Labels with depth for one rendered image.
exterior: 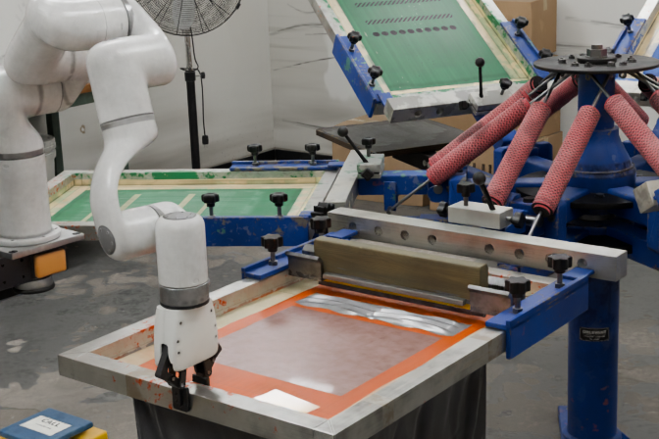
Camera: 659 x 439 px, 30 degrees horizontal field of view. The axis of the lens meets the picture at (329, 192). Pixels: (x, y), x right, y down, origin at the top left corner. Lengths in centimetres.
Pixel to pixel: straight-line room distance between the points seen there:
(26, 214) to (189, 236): 50
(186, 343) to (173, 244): 16
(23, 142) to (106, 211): 40
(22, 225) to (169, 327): 49
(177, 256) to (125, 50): 33
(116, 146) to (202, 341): 33
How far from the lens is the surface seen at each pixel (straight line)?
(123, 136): 189
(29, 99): 222
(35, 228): 227
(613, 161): 299
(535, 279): 239
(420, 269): 231
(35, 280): 229
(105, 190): 187
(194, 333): 189
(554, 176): 272
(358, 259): 239
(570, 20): 672
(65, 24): 196
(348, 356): 212
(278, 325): 228
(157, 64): 193
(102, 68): 190
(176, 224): 183
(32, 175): 225
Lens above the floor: 173
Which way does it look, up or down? 14 degrees down
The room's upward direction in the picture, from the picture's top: 2 degrees counter-clockwise
